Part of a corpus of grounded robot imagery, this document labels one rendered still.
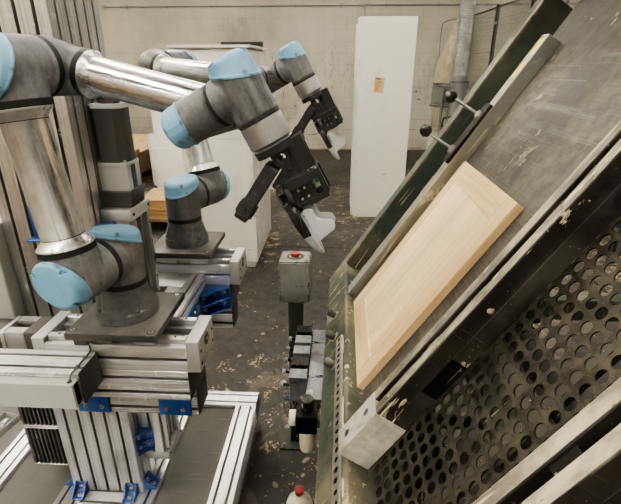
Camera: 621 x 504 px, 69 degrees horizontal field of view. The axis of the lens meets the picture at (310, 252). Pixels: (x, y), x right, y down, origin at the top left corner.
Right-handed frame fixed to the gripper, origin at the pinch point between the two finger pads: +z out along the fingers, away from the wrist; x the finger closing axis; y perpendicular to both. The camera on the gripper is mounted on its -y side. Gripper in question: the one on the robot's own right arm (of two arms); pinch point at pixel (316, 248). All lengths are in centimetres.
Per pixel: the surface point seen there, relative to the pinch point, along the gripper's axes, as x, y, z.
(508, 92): 61, 56, 3
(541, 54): 61, 67, -3
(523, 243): -6.2, 32.0, 12.0
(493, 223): 16.2, 32.5, 17.1
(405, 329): 14.8, 5.8, 32.3
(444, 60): 629, 151, 40
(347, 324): 41, -12, 40
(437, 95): 625, 124, 79
